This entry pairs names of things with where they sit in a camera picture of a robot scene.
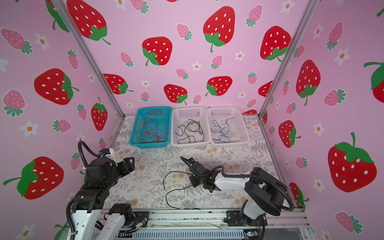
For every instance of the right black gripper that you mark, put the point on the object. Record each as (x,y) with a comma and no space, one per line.
(191,178)

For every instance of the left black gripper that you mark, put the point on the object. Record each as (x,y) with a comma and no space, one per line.
(131,166)

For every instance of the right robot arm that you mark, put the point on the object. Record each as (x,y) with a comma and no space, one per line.
(266,194)

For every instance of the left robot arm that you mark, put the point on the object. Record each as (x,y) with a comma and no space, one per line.
(93,192)

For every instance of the floral table cloth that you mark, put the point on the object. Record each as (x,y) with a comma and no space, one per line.
(161,178)

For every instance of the middle white plastic basket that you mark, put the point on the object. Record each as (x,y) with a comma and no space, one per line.
(190,127)

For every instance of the white plastic basket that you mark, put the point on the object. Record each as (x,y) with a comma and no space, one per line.
(227,127)
(190,127)

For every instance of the teal plastic basket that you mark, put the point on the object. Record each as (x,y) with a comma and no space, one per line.
(152,128)

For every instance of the right white plastic basket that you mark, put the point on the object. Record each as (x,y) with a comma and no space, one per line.
(227,127)

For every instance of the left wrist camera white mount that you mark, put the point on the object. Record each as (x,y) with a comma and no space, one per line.
(107,152)

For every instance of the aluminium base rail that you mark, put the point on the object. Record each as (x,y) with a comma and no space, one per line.
(206,224)

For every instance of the left corner aluminium post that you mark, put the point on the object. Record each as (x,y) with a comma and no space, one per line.
(87,54)

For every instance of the corner aluminium post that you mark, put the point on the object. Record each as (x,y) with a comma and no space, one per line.
(87,54)
(296,39)

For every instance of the right corner aluminium post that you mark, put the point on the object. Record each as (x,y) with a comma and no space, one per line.
(296,39)

